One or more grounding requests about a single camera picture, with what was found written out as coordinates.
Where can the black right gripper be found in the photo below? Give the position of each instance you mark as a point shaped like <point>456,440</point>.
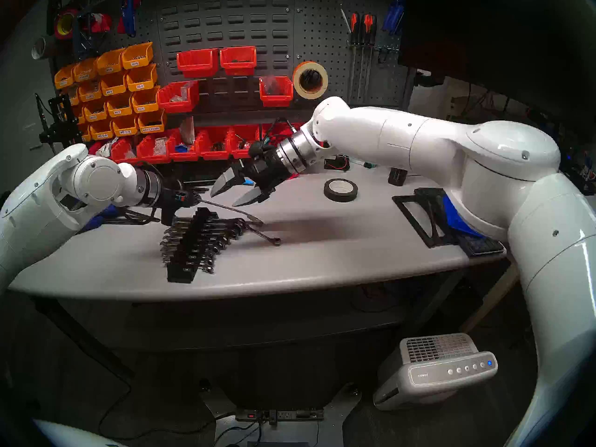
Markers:
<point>270,170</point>

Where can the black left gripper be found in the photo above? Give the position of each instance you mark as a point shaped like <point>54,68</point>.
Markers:
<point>177,201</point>

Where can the large chrome combination wrench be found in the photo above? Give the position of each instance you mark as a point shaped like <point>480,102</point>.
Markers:
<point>233,211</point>

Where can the small chrome ratcheting wrench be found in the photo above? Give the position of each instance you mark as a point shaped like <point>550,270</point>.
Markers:
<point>263,235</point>

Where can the black wrench holder rack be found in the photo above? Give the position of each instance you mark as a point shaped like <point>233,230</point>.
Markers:
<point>184,271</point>

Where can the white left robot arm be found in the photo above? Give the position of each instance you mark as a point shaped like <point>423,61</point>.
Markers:
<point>37,208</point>

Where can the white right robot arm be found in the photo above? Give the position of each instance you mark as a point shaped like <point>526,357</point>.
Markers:
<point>419,138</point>

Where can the chrome ratcheting combination wrench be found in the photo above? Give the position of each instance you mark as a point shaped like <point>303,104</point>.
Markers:
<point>233,226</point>
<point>221,244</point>
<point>217,249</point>
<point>208,268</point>
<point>213,254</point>
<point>210,261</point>
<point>232,233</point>
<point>226,239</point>

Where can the red parts bin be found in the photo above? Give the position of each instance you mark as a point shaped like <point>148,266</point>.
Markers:
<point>198,64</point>
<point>125,153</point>
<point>242,141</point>
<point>279,130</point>
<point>292,176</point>
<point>213,147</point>
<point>275,94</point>
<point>182,149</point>
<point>94,149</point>
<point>238,62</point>
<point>153,151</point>
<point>177,99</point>

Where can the blue bar clamp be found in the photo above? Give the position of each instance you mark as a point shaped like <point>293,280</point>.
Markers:
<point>93,223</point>
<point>111,212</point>

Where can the orange parts bin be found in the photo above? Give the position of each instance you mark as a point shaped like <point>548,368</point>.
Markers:
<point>145,100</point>
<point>77,113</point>
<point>86,133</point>
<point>101,130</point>
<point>142,78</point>
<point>63,77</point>
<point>125,126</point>
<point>71,95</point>
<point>152,122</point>
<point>85,70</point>
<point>114,84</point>
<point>138,56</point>
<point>119,105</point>
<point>90,91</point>
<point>110,63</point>
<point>95,111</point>

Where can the black battery holder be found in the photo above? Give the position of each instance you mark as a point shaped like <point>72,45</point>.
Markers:
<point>336,163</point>

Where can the black tape roll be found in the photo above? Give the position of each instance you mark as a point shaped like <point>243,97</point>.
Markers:
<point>340,199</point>

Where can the cream masking tape roll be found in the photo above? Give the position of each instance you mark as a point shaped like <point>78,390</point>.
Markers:
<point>324,84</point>

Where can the black metal stand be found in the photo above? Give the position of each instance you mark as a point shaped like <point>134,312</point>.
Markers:
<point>58,125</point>

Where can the dark grey pegboard panel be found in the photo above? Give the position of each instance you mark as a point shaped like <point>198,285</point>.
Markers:
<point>260,31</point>

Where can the black bottle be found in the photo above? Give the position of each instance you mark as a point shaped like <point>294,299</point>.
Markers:
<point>398,176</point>

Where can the orange black screwdriver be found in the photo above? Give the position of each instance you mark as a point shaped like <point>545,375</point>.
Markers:
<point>372,28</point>
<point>355,27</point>
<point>365,28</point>

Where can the red hanging tool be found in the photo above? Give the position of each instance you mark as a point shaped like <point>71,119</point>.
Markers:
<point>98,22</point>

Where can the blue parts bin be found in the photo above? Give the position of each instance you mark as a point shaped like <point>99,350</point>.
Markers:
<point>454,218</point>

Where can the red yellow tape roll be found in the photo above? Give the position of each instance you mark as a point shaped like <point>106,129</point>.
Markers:
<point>57,29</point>

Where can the black power strip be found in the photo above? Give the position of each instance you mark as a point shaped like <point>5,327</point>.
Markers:
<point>279,413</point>

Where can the white air purifier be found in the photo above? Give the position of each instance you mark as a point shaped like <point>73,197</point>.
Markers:
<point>435,370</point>

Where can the black monitor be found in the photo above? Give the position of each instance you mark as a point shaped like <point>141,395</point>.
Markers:
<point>503,31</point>

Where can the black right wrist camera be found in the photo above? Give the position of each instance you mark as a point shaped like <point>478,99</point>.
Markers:
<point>257,149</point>

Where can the black frame stand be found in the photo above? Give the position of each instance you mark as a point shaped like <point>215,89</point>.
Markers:
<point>426,218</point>

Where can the grey duct tape roll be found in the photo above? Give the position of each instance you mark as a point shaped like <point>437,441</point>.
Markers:
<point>39,48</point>

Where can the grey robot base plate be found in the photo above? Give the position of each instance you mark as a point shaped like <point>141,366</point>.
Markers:
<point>342,404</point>

